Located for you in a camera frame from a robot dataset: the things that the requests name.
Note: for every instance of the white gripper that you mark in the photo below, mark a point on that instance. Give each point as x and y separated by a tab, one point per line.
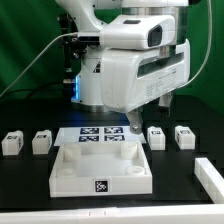
130	79

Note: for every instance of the white square table top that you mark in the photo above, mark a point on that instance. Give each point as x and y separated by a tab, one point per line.
99	169

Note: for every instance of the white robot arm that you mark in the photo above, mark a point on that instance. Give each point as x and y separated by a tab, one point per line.
91	16

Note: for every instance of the white sheet with tags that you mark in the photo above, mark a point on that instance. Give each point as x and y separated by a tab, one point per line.
96	134

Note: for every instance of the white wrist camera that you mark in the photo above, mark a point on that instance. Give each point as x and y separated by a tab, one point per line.
138	32

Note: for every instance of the white front rail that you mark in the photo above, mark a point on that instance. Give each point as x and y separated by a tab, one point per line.
185	214

